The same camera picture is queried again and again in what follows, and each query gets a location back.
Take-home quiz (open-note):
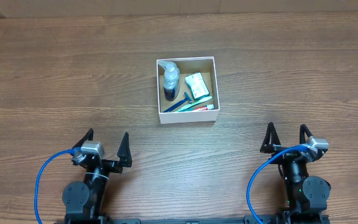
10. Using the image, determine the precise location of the clear pump bottle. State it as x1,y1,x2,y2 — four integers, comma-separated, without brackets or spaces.
157,60,180,101

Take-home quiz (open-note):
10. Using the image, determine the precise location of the Colgate toothpaste tube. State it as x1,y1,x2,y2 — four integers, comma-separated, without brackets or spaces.
191,104,214,111

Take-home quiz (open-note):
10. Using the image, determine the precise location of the blue disposable razor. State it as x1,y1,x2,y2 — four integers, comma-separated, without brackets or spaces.
163,92,193,113

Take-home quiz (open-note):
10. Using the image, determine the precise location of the green white toothbrush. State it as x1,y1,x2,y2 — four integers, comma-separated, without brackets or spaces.
178,96,213,112

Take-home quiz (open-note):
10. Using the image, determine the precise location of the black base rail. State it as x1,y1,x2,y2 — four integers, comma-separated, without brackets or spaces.
54,213,331,224

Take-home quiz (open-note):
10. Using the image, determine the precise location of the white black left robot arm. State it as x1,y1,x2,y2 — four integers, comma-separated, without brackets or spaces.
62,129,132,223

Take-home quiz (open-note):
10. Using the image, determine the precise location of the green white soap pack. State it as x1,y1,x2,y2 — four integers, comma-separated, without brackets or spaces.
185,72,210,100

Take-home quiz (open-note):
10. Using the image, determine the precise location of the white cardboard box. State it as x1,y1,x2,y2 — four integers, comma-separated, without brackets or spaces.
155,57,220,124

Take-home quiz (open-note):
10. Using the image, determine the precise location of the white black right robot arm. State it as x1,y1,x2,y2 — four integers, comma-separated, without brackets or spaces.
261,124,331,224

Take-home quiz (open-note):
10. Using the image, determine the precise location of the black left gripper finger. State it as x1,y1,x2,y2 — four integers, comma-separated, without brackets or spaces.
73,128,94,148
117,132,132,167

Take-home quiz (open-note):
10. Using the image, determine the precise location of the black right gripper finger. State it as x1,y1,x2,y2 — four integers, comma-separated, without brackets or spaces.
299,124,312,144
260,122,281,152

